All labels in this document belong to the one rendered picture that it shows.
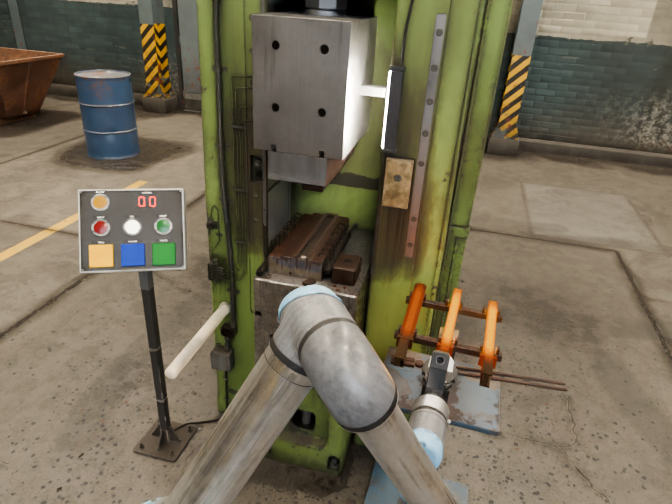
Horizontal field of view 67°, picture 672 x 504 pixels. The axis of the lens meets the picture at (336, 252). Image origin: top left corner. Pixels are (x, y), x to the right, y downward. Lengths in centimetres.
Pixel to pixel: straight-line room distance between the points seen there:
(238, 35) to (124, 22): 733
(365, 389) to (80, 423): 207
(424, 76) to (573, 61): 593
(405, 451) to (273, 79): 113
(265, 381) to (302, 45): 101
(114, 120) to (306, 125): 473
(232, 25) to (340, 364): 129
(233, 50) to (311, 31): 35
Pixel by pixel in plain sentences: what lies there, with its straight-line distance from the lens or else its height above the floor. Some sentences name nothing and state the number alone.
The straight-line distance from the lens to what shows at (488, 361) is 149.
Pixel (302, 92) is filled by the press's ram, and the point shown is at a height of 156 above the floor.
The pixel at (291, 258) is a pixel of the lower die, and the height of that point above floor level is 99.
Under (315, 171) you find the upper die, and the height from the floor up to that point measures 132.
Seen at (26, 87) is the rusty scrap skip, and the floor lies 47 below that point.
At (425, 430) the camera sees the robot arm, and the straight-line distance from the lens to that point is 124.
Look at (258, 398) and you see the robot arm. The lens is 95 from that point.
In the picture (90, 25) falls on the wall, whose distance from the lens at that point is 949.
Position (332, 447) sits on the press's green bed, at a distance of 224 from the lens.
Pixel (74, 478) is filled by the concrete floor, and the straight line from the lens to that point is 253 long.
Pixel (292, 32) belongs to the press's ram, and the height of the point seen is 172.
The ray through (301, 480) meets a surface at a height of 0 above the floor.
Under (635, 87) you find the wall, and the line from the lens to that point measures 774.
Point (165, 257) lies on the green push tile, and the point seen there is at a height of 100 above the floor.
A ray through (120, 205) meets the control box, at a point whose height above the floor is 115.
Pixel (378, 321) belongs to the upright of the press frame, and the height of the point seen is 70.
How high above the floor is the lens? 184
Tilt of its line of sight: 27 degrees down
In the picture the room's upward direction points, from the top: 4 degrees clockwise
